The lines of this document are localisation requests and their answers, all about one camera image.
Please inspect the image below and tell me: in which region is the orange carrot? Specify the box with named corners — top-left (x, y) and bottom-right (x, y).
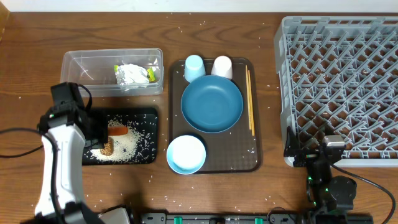
top-left (108, 126), bottom-right (129, 136)

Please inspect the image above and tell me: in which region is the brown mushroom food scrap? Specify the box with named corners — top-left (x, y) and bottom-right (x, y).
top-left (100, 137), bottom-right (114, 156)

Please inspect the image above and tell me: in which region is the pile of white rice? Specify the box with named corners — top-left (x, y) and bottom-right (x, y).
top-left (90, 114), bottom-right (156, 164)

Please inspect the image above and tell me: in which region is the dark blue plate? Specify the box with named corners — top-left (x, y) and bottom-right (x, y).
top-left (180, 75), bottom-right (244, 134)

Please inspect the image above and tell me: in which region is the light blue bowl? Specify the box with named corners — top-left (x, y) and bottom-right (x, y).
top-left (166, 135), bottom-right (206, 175)

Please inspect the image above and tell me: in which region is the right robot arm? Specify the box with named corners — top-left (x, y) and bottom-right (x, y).
top-left (284, 126), bottom-right (357, 223)

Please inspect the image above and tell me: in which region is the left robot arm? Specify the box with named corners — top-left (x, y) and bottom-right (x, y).
top-left (29, 106), bottom-right (132, 223)

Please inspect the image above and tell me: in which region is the grey dishwasher rack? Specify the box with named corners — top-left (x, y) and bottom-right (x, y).
top-left (274, 16), bottom-right (397, 167)

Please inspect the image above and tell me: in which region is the black plastic tray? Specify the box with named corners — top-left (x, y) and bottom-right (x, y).
top-left (81, 107), bottom-right (159, 166)

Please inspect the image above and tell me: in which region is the wooden chopstick right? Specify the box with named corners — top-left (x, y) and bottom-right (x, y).
top-left (248, 70), bottom-right (255, 136)

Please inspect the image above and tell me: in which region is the wooden chopstick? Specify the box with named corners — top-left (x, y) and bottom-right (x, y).
top-left (248, 70), bottom-right (255, 136)
top-left (245, 65), bottom-right (252, 131)

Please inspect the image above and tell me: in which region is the clear plastic container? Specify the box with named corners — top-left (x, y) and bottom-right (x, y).
top-left (60, 48), bottom-right (164, 97)

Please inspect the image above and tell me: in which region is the dark brown serving tray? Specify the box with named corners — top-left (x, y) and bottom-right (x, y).
top-left (169, 58), bottom-right (262, 174)

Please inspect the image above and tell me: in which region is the wooden chopstick left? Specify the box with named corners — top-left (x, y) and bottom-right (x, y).
top-left (245, 65), bottom-right (252, 131)

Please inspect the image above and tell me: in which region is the white cup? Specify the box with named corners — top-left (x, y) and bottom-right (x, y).
top-left (211, 55), bottom-right (233, 80)

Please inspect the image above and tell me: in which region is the light blue cup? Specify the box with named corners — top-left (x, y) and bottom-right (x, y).
top-left (184, 55), bottom-right (206, 83)

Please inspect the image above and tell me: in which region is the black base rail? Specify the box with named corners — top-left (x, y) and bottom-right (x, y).
top-left (139, 213), bottom-right (374, 224)

